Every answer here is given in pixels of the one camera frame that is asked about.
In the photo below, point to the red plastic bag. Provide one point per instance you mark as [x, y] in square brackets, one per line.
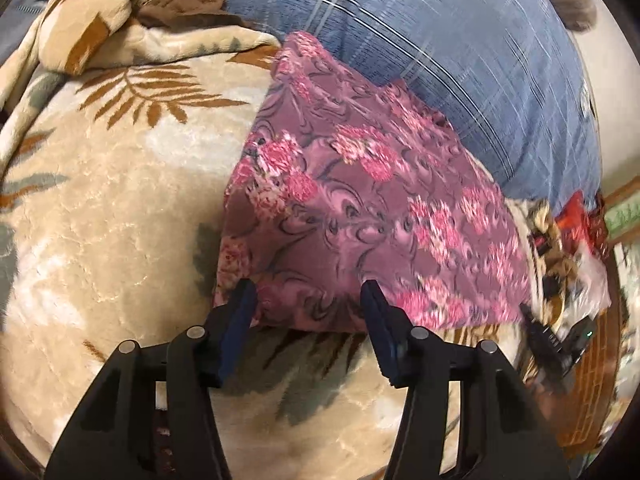
[575, 222]

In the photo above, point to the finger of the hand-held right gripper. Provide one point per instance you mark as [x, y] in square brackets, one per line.
[542, 340]

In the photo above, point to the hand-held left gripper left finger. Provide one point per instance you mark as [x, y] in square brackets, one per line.
[236, 330]

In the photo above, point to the clear plastic bag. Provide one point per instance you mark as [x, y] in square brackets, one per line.
[595, 280]

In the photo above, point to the beige leaf print blanket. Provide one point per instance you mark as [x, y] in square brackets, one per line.
[100, 210]

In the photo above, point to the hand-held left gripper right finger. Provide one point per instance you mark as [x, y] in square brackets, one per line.
[382, 335]

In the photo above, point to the blue plaid pillow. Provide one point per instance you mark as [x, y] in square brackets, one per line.
[450, 60]

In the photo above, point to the purple floral shirt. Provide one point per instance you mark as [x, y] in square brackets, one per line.
[360, 200]

